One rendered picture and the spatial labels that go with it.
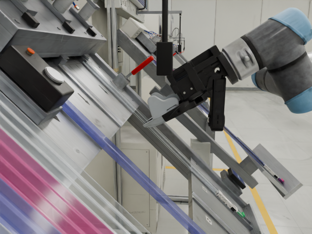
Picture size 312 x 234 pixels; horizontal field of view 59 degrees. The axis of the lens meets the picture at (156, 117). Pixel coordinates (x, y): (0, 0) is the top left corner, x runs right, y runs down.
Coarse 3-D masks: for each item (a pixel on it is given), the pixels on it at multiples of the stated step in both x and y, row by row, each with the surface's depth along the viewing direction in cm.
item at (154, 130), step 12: (84, 60) 57; (96, 72) 58; (108, 84) 58; (120, 96) 58; (132, 108) 58; (144, 120) 59; (156, 132) 59; (168, 144) 60; (180, 156) 60; (192, 168) 60; (204, 180) 60; (216, 192) 61
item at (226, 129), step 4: (200, 104) 78; (204, 108) 78; (208, 112) 79; (224, 128) 80; (228, 132) 80; (232, 136) 80; (236, 140) 80; (240, 144) 81; (244, 144) 81; (244, 148) 81; (248, 148) 82; (248, 152) 81; (252, 152) 81; (252, 156) 81; (256, 156) 81; (256, 160) 82; (260, 160) 82; (264, 164) 82; (280, 180) 83
